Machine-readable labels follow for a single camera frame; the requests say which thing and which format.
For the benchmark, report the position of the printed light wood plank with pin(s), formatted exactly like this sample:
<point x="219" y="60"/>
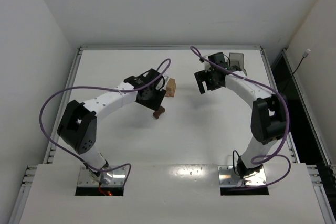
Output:
<point x="169" y="94"/>

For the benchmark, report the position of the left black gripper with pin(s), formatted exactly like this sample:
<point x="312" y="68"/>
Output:
<point x="159" y="97"/>

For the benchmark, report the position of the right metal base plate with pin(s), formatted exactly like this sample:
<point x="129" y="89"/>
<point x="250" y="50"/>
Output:
<point x="228" y="179"/>

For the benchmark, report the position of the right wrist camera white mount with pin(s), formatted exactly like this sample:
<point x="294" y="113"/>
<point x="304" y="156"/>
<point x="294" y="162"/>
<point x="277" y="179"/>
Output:
<point x="207" y="65"/>

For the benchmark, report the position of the smoky transparent plastic bin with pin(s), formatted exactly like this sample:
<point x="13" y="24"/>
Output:
<point x="237" y="59"/>

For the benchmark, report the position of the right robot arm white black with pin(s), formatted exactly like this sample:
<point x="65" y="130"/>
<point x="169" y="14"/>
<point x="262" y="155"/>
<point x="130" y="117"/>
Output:
<point x="269" y="123"/>

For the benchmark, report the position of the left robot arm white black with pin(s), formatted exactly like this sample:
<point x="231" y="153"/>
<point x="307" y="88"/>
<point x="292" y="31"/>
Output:
<point x="78" y="125"/>

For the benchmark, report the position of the light wood rectangular block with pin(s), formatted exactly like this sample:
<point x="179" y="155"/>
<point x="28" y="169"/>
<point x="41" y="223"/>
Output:
<point x="171" y="83"/>

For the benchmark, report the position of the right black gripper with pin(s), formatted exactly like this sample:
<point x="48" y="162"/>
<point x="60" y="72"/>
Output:
<point x="200" y="81"/>

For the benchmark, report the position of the metal base plate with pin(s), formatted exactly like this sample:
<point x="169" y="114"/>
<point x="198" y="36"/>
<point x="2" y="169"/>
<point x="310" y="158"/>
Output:
<point x="228" y="179"/>
<point x="87" y="179"/>

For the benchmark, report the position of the dark arch wood block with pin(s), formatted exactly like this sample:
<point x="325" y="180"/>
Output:
<point x="158" y="112"/>

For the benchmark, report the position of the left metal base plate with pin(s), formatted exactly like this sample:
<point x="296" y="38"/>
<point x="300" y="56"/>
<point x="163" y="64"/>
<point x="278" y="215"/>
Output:
<point x="87" y="179"/>

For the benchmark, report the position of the black wall cable white plug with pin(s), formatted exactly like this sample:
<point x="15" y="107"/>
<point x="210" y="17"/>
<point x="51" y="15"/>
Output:
<point x="304" y="56"/>

